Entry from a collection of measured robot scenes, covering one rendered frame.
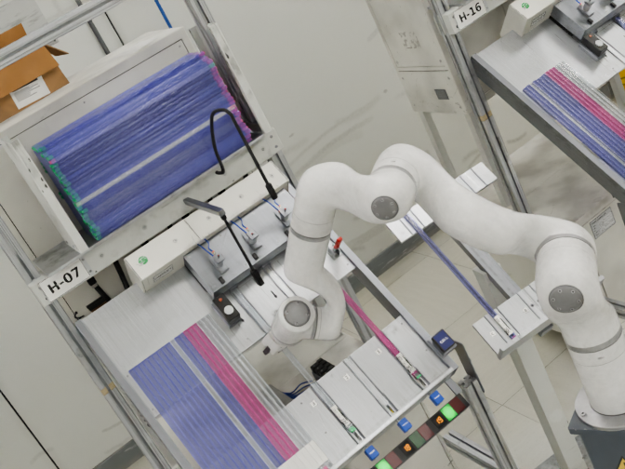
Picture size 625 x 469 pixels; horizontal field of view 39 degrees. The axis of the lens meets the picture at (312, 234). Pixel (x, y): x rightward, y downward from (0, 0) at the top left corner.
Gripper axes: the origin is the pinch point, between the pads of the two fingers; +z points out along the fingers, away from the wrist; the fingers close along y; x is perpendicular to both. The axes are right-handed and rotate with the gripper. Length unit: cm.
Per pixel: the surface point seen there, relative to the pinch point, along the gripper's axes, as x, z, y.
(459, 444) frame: 53, 36, -33
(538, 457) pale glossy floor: 76, 60, -59
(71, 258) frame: -48, -5, 30
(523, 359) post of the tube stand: 44, 16, -57
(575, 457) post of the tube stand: 79, 38, -60
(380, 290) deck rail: 5.1, -1.2, -30.3
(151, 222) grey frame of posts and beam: -45.9, -0.4, 7.5
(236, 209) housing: -35.7, -0.9, -12.9
